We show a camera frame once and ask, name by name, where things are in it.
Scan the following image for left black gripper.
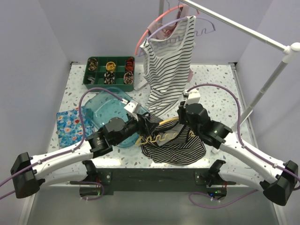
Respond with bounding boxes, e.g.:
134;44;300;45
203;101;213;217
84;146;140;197
112;112;158;146

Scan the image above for yellow plastic hanger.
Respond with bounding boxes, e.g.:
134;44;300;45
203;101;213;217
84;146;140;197
135;117;196;146

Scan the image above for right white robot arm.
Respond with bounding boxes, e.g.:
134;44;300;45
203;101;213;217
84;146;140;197
177;101;299;206

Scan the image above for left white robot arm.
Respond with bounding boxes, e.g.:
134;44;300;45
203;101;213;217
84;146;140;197
10;114;158;199

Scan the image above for purple plastic hanger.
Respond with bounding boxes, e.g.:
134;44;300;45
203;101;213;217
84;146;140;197
134;16;216;56

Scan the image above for pink plastic hanger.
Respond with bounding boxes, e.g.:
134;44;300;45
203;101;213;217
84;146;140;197
134;3;189;56

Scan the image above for teal transparent plastic bin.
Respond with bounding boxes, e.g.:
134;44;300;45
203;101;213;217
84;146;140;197
84;88;147;152

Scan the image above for blue floral folded cloth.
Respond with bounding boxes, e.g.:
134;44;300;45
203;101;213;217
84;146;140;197
56;108;83;149

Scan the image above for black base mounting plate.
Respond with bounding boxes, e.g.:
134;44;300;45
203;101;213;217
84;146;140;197
84;168;235;195

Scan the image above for black beige patterned sock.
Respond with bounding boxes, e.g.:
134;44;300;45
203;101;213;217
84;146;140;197
104;71;115;84

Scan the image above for brown white patterned sock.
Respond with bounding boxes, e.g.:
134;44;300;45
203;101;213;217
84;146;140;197
123;71;134;84

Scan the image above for grey black rolled sock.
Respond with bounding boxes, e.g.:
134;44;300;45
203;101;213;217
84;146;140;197
87;76;95;84

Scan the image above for green compartment organizer tray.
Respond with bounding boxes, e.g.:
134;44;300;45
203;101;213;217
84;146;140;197
82;56;135;92

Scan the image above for yellow rolled sock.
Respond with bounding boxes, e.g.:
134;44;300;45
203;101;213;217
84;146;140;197
105;61;116;72

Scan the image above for red black rolled sock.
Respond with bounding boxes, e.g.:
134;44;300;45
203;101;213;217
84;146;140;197
125;57;135;71

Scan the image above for brown patterned rolled sock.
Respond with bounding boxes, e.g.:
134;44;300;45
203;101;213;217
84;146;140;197
88;58;98;71

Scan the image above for white clothes rack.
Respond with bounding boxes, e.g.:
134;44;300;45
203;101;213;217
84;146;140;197
135;0;300;153

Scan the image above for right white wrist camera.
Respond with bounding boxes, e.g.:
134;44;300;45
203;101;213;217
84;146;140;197
182;90;201;105

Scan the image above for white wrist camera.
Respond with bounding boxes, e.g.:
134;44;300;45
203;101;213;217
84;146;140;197
124;100;141;120
182;90;201;105

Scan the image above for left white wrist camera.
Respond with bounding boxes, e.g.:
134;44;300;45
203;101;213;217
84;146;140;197
124;100;141;120

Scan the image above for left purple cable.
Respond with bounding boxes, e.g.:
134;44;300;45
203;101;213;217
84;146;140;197
0;87;128;201

